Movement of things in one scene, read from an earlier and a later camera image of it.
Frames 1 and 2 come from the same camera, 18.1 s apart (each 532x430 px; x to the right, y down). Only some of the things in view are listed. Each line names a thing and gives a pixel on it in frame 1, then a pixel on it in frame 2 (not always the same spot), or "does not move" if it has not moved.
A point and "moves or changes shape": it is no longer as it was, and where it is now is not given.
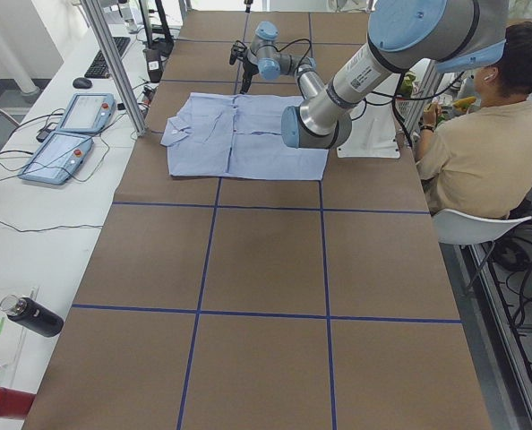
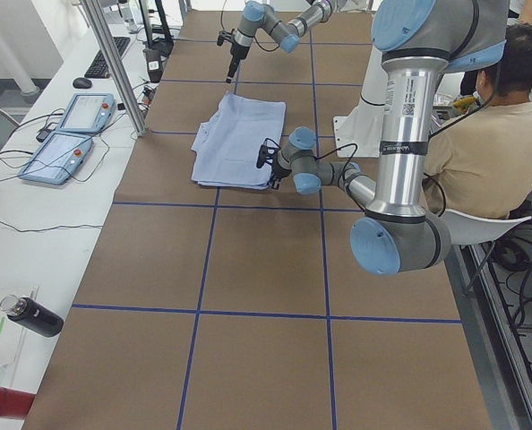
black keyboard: [98, 69] does not move
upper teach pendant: [88, 112] does not move
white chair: [453, 227] does not move
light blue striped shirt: [238, 136] moves or changes shape
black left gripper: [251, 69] → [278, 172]
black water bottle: [33, 314] does not move
